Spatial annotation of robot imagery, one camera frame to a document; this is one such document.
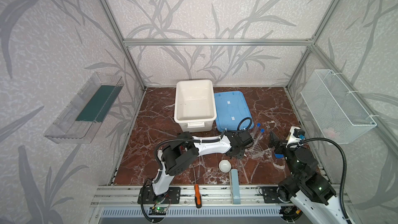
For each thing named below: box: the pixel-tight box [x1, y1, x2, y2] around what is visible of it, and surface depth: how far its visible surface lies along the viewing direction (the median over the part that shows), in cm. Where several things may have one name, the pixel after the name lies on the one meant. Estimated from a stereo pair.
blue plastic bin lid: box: [214, 90, 255, 133], surface depth 110 cm
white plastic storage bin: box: [174, 79, 217, 133], surface depth 103 cm
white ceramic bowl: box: [218, 159, 232, 173], surface depth 84 cm
